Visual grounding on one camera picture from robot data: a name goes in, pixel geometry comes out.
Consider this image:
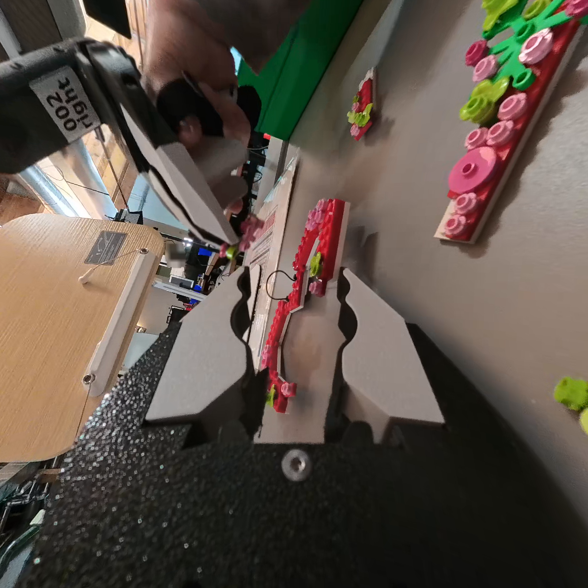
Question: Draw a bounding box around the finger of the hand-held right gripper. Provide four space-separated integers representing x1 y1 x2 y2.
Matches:
156 141 240 247
119 104 230 249

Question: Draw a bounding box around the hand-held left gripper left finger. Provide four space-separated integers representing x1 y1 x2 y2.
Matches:
145 266 272 444

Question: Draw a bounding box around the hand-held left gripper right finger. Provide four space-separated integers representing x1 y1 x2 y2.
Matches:
324 268 446 445

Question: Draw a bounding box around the pink lego flower stem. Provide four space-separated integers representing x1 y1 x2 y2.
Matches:
219 214 266 259

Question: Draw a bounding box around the short red flowered lego arc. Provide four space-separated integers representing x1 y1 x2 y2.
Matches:
263 378 298 415

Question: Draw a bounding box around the red lego arc with string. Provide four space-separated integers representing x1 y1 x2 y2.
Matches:
258 198 351 382

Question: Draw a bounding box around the lime double flower lego piece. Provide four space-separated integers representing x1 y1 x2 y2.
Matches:
552 376 588 436

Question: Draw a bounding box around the bent flowered lego strip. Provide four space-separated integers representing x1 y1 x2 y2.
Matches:
346 68 378 141

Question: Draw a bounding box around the long flowered lego strip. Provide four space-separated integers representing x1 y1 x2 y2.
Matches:
433 0 588 245

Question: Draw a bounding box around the person's right hand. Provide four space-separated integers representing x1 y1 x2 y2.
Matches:
143 0 258 217

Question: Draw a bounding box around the printed instruction sheet in sleeve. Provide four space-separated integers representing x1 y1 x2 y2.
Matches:
243 154 300 343

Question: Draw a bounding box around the black hanging panel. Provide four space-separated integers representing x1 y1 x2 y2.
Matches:
83 0 134 40

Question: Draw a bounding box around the green plastic box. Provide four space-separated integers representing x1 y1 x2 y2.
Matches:
236 0 366 141

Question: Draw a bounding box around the light wooden board with label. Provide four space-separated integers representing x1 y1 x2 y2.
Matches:
0 213 166 463

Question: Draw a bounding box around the silver ventilation duct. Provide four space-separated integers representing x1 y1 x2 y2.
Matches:
18 138 118 219

